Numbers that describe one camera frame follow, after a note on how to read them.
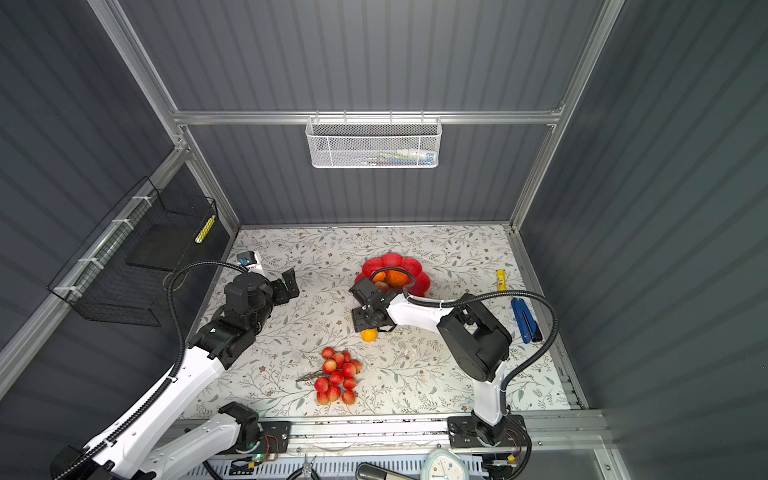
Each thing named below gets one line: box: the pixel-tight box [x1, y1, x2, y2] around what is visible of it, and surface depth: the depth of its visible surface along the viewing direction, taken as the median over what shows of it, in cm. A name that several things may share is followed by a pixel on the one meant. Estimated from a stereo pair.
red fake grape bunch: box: [314, 347, 363, 405], surface depth 80 cm
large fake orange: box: [387, 270, 409, 287], surface depth 100 cm
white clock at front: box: [420, 448, 470, 480], surface depth 69 cm
